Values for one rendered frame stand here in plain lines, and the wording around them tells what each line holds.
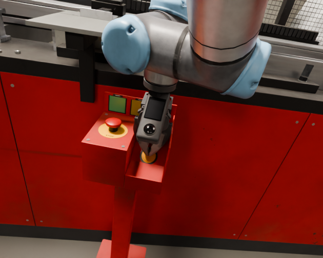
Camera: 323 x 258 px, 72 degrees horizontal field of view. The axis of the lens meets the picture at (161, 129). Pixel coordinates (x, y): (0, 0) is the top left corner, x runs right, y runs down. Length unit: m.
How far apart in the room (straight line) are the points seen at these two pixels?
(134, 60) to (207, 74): 0.10
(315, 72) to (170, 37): 0.73
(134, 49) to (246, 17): 0.15
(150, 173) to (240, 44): 0.40
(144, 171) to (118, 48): 0.34
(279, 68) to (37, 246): 1.28
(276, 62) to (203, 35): 0.66
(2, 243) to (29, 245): 0.12
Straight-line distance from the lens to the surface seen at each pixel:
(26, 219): 1.22
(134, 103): 0.61
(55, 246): 1.29
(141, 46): 0.30
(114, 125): 0.54
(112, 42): 0.32
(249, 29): 0.23
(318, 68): 0.97
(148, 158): 0.59
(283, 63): 0.90
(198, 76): 0.30
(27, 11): 1.13
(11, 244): 1.35
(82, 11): 0.71
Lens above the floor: 1.09
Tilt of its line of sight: 32 degrees down
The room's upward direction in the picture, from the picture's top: 10 degrees clockwise
